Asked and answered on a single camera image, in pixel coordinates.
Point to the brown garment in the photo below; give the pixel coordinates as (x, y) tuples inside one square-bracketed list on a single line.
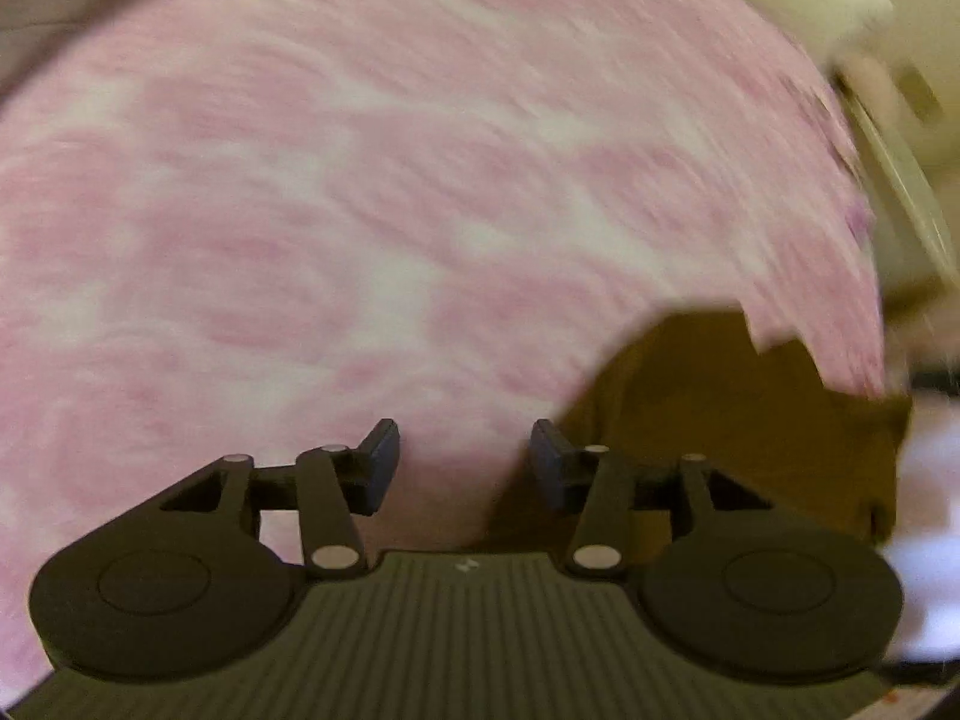
[(712, 420)]

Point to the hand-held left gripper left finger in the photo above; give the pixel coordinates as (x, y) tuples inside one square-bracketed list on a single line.
[(384, 457)]

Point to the pink floral bed sheet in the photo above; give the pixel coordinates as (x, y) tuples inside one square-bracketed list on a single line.
[(337, 202)]

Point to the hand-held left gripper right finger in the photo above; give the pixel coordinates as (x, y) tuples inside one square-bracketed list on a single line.
[(546, 461)]

